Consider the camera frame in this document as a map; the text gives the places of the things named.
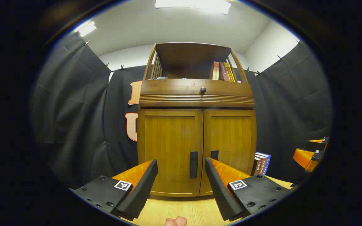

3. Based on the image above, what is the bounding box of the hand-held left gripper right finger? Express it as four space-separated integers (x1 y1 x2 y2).
204 157 293 221

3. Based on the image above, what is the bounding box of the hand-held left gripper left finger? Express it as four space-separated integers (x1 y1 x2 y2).
69 159 159 220

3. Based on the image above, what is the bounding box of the wooden shoe cabinet door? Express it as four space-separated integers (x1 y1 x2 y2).
199 109 257 196
138 108 204 197

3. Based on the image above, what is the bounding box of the wooden double-door shoe cabinet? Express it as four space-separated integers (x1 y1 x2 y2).
136 42 257 197

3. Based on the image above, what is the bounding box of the blue book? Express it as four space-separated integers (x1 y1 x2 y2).
263 153 271 176

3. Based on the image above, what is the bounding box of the dark brown book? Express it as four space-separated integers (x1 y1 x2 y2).
252 157 262 176

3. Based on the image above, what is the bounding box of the wooden drawer with black knob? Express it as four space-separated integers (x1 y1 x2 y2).
140 79 254 96

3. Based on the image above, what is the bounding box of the yellow book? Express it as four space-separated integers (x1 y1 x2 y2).
224 62 237 83

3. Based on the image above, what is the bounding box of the reddish brown book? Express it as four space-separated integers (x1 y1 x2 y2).
219 62 230 81

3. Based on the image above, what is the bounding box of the small ceiling light panel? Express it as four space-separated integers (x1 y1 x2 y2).
74 21 97 37

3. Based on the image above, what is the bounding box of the large ceiling light panel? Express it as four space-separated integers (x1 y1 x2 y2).
155 0 232 15

